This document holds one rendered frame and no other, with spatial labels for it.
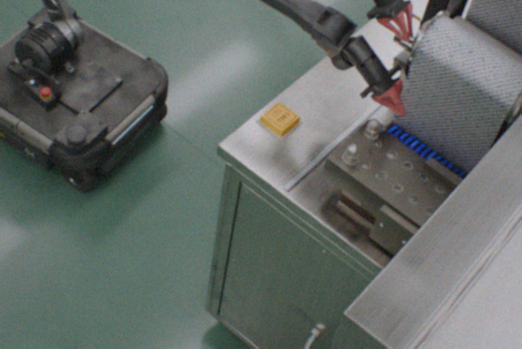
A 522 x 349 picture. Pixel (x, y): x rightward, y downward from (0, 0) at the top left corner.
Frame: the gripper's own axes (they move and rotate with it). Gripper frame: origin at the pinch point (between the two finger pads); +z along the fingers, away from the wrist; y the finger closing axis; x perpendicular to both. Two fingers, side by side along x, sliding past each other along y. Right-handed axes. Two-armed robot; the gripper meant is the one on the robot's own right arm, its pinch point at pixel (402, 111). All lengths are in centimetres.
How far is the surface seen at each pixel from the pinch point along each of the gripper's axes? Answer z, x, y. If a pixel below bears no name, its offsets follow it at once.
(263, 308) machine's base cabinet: 28, -65, 26
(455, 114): 5.6, 13.9, 0.2
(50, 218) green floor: -27, -140, 33
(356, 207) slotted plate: 11.0, -10.3, 18.8
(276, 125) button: -13.5, -25.1, 13.1
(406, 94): -3.3, 4.9, 0.3
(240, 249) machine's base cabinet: 9, -55, 26
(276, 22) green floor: -34, -144, -99
